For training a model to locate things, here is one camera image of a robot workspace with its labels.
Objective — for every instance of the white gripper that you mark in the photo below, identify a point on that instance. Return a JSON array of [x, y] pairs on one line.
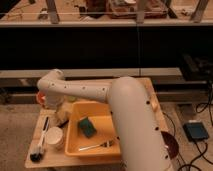
[[59, 105]]

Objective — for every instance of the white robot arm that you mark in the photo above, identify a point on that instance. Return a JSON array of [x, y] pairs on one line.
[[141, 142]]

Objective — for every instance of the yellow plastic tray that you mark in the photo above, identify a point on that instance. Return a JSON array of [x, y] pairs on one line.
[[99, 114]]

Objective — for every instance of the green cup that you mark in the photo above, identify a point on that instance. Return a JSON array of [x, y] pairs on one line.
[[71, 99]]

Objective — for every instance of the red bowl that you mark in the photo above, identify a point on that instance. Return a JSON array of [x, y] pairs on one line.
[[40, 98]]

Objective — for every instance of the white paper cup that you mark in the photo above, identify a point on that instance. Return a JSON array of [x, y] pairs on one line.
[[54, 137]]

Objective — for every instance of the green sponge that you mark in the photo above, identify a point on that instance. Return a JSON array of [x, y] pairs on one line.
[[87, 127]]

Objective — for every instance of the black and white dish brush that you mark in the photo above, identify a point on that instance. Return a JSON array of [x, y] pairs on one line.
[[37, 153]]

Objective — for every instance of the metal fork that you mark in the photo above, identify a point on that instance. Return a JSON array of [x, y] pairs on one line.
[[104, 144]]

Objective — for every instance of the dark maroon bowl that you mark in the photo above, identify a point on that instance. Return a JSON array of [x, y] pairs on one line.
[[171, 144]]

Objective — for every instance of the black foot pedal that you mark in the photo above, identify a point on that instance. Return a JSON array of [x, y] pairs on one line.
[[195, 131]]

